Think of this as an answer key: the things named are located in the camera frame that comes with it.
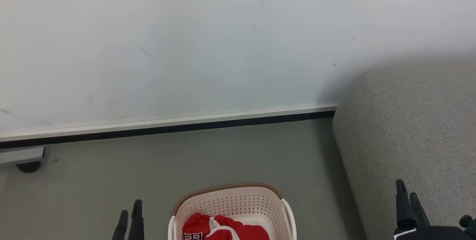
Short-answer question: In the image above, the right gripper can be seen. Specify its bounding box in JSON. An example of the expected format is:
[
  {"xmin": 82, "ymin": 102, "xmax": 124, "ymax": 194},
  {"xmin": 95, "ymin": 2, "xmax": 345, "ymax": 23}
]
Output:
[{"xmin": 393, "ymin": 179, "xmax": 476, "ymax": 240}]

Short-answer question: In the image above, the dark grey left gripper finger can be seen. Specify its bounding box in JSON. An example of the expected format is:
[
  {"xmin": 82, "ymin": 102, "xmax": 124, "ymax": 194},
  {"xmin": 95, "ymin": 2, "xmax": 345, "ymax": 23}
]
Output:
[
  {"xmin": 112, "ymin": 210, "xmax": 129, "ymax": 240},
  {"xmin": 128, "ymin": 199, "xmax": 145, "ymax": 240}
]

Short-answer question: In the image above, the red and white garment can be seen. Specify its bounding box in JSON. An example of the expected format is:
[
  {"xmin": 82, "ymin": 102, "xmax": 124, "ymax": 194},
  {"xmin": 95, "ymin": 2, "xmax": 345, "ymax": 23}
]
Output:
[{"xmin": 182, "ymin": 213, "xmax": 270, "ymax": 240}]

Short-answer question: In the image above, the grey fabric sofa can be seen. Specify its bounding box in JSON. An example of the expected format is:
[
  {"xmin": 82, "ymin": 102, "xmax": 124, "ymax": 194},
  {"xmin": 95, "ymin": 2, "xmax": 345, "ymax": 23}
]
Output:
[{"xmin": 332, "ymin": 61, "xmax": 476, "ymax": 240}]

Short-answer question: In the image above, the white and black baseboard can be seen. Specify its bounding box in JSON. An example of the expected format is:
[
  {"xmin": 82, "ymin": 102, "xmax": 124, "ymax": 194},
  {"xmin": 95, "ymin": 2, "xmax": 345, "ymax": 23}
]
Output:
[{"xmin": 0, "ymin": 103, "xmax": 337, "ymax": 150}]

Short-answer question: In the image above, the cream perforated laundry basket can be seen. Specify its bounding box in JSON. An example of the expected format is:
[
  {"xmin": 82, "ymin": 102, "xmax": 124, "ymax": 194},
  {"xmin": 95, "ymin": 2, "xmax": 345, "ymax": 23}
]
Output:
[{"xmin": 168, "ymin": 183, "xmax": 297, "ymax": 240}]

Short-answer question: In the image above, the black caster wheel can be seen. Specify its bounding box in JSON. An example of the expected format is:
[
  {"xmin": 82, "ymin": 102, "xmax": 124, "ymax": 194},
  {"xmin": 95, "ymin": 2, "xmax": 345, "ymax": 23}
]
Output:
[{"xmin": 17, "ymin": 161, "xmax": 41, "ymax": 174}]

